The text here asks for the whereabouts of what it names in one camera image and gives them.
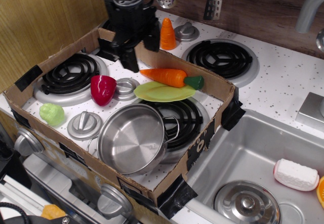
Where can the yellow orange toy piece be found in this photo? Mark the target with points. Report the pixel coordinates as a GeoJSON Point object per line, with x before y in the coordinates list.
{"type": "Point", "coordinates": [52, 211]}

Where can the red toy pepper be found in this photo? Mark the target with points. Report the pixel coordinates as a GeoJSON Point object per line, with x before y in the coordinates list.
{"type": "Point", "coordinates": [102, 89]}

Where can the green plastic plate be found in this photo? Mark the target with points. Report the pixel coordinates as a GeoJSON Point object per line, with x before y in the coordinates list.
{"type": "Point", "coordinates": [158, 92]}

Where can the orange toy fruit slice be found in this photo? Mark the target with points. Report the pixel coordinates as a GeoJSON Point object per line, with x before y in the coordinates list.
{"type": "Point", "coordinates": [320, 191]}

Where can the oven knob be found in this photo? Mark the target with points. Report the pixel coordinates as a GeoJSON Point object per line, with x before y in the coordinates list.
{"type": "Point", "coordinates": [26, 143]}
{"type": "Point", "coordinates": [112, 203]}

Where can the stainless steel pot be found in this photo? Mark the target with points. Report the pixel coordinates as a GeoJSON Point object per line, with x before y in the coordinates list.
{"type": "Point", "coordinates": [133, 140]}

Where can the back right stove burner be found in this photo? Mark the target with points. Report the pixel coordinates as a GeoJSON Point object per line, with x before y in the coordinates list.
{"type": "Point", "coordinates": [230, 59]}

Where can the light green toy vegetable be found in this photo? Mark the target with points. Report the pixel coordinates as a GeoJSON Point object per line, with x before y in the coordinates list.
{"type": "Point", "coordinates": [52, 114]}

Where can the grey faucet base block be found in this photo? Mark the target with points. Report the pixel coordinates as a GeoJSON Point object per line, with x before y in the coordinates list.
{"type": "Point", "coordinates": [311, 112]}

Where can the silver knob stovetop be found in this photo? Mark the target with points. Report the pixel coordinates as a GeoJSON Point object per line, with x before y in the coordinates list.
{"type": "Point", "coordinates": [186, 32]}
{"type": "Point", "coordinates": [85, 126]}

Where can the hanging metal spatula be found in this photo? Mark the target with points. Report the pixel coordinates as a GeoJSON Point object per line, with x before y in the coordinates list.
{"type": "Point", "coordinates": [212, 10]}

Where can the white red toy food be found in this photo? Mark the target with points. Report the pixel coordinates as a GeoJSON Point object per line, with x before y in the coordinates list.
{"type": "Point", "coordinates": [295, 176]}

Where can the front right stove burner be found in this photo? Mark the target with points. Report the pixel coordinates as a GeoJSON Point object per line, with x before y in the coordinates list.
{"type": "Point", "coordinates": [183, 121]}

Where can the orange toy carrot green top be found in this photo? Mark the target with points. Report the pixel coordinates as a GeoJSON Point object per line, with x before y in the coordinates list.
{"type": "Point", "coordinates": [173, 77]}

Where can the left oven knob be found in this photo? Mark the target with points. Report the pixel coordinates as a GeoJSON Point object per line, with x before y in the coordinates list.
{"type": "Point", "coordinates": [26, 143]}

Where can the right oven knob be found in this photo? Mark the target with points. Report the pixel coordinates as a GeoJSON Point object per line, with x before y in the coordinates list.
{"type": "Point", "coordinates": [112, 203]}

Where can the silver faucet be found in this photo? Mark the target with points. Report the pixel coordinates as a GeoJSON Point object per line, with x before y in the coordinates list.
{"type": "Point", "coordinates": [309, 22]}

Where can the steel pot lid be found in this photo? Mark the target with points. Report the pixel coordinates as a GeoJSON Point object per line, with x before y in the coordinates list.
{"type": "Point", "coordinates": [247, 202]}

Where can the front left stove burner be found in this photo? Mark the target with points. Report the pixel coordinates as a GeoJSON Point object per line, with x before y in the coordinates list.
{"type": "Point", "coordinates": [69, 83]}

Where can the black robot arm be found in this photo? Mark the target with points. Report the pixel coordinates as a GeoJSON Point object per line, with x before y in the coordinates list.
{"type": "Point", "coordinates": [133, 21]}

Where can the silver knob front stovetop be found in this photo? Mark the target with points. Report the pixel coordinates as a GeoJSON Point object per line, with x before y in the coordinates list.
{"type": "Point", "coordinates": [85, 126]}

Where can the steel sink basin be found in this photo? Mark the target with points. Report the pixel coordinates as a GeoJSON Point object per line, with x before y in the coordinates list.
{"type": "Point", "coordinates": [248, 152]}

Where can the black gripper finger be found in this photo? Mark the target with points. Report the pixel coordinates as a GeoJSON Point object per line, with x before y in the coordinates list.
{"type": "Point", "coordinates": [152, 42]}
{"type": "Point", "coordinates": [128, 60]}

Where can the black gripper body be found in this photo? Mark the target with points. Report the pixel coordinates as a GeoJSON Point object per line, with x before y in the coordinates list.
{"type": "Point", "coordinates": [131, 21]}

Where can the orange toy carrot cone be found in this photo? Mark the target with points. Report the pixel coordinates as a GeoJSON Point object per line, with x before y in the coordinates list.
{"type": "Point", "coordinates": [167, 35]}

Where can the silver knob back stovetop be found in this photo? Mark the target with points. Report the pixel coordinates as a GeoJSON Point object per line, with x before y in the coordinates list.
{"type": "Point", "coordinates": [186, 32]}

